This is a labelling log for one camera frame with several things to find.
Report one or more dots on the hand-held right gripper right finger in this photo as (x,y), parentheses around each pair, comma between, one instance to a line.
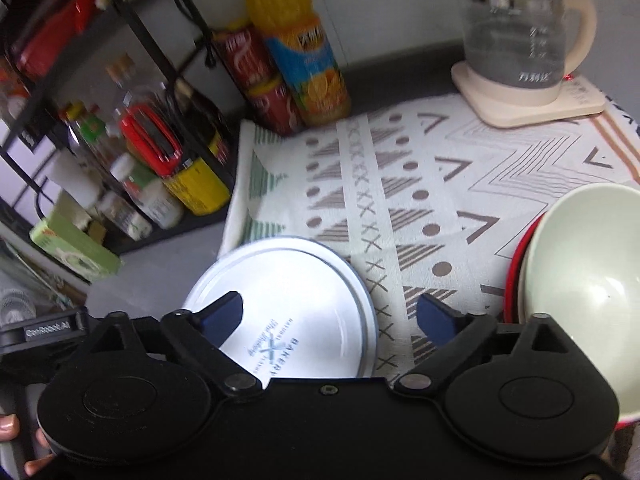
(437,320)

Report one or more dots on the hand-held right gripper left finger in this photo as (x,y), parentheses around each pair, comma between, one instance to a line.
(225,312)

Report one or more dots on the white round plate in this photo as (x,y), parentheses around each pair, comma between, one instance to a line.
(290,285)

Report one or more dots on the red bowl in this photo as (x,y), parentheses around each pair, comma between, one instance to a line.
(515,270)

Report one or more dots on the pale green ceramic bowl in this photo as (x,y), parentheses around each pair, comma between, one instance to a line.
(590,270)

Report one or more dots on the person's left hand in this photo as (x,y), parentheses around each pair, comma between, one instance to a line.
(9,427)

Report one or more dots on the green carton box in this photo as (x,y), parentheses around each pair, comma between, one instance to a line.
(75,250)

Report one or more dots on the white capped seasoning bottle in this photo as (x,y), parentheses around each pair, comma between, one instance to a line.
(155,200)

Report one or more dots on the dark bottle with yellow label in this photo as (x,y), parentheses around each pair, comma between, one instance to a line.
(197,180)

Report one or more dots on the small clear jar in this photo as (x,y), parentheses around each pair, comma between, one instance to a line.
(125,217)

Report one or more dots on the patterned woven table cloth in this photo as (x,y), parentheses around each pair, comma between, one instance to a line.
(425,170)

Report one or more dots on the white plastic bottle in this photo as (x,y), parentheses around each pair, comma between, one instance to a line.
(75,177)

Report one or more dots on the green labelled sauce bottle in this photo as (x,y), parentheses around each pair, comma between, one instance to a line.
(95,132)

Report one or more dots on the red soda can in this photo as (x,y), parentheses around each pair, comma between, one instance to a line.
(275,107)
(245,55)

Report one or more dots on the clear bottle with brown cap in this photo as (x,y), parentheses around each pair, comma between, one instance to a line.
(125,82)

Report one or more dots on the orange juice bottle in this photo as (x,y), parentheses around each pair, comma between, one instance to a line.
(305,70)

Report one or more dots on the black metal rack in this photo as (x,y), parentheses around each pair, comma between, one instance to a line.
(150,45)

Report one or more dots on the red snack packet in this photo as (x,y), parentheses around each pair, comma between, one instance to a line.
(55,25)

